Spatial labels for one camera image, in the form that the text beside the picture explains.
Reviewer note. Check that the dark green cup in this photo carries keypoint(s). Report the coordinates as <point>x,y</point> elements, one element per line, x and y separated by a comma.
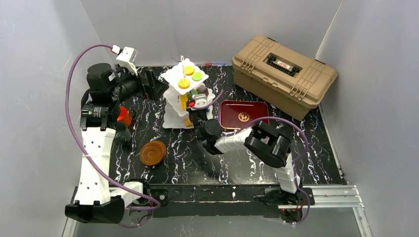
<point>123,135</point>

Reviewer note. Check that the green round macaron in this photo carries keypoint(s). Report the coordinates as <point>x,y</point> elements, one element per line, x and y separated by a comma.
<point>197,76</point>

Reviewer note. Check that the red blue screwdriver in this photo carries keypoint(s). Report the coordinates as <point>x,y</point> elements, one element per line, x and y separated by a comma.
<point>215,64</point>

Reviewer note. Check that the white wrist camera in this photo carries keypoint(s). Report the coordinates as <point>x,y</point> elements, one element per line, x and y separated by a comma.
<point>198,102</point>
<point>126,57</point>

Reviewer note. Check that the chocolate swirl roll cake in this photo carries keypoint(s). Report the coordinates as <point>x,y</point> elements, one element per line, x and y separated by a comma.
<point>202,89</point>

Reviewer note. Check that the tan plastic toolbox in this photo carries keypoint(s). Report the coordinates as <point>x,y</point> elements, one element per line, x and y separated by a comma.
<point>286,79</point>

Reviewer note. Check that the orange plastic cup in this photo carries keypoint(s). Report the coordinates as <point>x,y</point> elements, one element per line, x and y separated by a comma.
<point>126,116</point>

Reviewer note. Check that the red dessert tray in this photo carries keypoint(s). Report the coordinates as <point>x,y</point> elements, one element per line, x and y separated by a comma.
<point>234,115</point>

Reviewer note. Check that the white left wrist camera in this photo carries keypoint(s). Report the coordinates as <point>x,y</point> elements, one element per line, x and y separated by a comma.
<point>126,57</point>

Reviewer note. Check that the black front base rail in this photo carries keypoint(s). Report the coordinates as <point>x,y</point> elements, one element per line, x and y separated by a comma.
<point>217,200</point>

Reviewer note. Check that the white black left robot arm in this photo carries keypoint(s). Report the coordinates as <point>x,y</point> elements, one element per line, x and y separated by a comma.
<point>93,201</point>

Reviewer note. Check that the yellow decorated cake slice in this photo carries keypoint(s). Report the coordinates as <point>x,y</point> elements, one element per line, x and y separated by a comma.
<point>183,101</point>

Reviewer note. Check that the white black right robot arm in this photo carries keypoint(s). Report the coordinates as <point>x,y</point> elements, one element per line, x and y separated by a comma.
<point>262,139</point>

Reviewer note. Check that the brown round wooden lid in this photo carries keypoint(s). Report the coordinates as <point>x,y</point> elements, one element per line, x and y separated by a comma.
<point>153,153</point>

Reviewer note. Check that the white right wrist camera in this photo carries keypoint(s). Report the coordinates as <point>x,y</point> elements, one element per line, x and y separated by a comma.
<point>198,102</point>

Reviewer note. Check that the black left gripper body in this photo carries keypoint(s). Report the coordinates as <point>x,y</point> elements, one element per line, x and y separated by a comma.
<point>146,83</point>

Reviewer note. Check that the white three-tier cake stand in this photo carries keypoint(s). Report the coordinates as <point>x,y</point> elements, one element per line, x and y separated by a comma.
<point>175,117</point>

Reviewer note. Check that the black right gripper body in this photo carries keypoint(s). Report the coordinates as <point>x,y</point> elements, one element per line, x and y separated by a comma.
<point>197,109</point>

